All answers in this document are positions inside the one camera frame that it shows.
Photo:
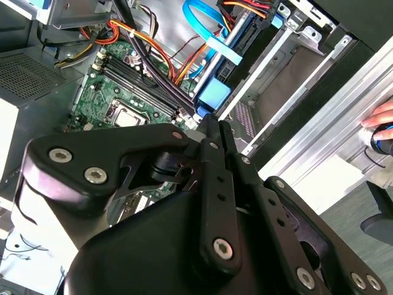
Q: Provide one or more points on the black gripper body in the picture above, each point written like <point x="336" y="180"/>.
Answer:
<point x="138" y="261"/>

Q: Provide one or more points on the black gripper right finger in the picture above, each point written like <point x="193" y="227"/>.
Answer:
<point x="261" y="190"/>

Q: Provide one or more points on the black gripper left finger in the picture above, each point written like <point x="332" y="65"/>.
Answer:
<point x="76" y="153"/>

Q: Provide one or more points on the hard disk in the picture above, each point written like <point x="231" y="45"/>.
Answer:
<point x="215" y="92"/>

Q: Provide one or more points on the person hand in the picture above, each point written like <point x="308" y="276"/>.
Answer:
<point x="382" y="113"/>

